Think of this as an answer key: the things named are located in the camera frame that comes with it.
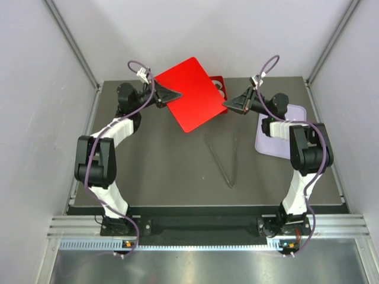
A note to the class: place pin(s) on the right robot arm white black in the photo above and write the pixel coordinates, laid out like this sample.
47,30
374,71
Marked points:
310,152

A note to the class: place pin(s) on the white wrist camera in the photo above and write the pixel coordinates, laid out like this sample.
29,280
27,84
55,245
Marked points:
255,81
143,75

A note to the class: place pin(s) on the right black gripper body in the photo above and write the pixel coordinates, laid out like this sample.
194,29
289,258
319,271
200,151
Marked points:
257,105

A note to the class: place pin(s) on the aluminium frame profile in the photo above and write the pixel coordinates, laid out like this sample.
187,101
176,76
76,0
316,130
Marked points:
70,40

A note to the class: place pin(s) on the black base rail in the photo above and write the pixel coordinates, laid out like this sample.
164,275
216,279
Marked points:
201,230

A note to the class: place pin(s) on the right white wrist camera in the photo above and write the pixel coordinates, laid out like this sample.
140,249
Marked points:
255,81

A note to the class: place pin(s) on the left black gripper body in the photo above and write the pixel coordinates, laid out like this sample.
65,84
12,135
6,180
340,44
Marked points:
144,96

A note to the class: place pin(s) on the red chocolate box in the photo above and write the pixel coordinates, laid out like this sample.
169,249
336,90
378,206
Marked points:
221,80

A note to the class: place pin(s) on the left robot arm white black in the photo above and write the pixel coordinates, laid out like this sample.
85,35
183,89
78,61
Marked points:
96,163

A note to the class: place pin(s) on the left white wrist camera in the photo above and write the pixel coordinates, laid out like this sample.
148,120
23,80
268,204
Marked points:
143,75

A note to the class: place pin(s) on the lilac plastic tray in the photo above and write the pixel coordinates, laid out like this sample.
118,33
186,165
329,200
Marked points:
277,147

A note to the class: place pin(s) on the red box lid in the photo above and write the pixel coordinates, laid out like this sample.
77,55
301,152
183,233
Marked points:
201,101

